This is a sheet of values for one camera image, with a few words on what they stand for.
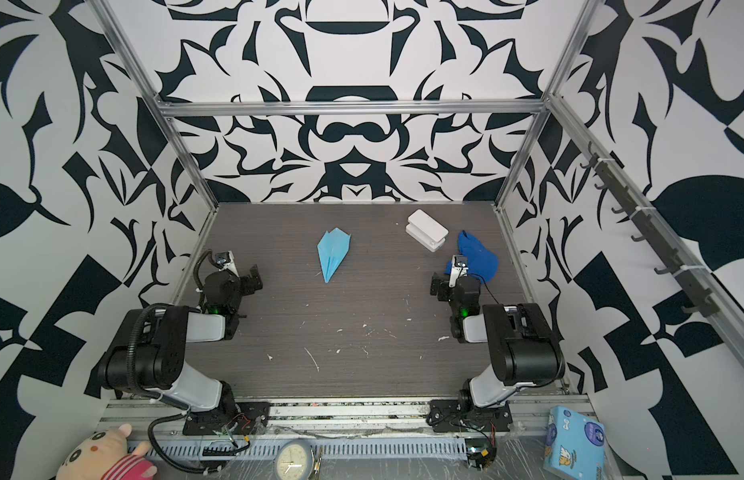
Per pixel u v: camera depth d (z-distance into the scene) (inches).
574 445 26.2
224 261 31.7
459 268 32.2
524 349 18.3
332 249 40.1
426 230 41.4
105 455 25.1
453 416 28.9
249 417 29.1
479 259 41.2
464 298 28.4
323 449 28.5
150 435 26.0
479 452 28.1
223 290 28.1
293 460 26.0
